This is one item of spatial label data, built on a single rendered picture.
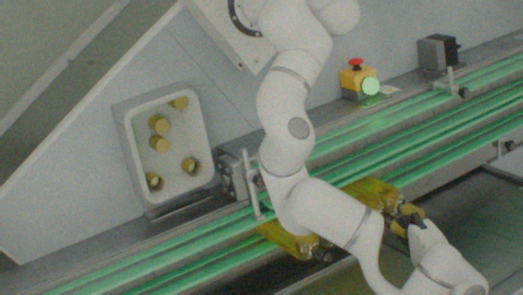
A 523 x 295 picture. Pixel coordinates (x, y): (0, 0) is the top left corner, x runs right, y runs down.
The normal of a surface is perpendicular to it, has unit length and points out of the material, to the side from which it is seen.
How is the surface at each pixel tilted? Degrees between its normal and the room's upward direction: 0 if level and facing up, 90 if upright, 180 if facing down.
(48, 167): 0
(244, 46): 4
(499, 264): 90
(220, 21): 4
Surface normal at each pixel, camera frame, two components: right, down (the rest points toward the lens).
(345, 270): -0.18, -0.91
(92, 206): 0.50, 0.24
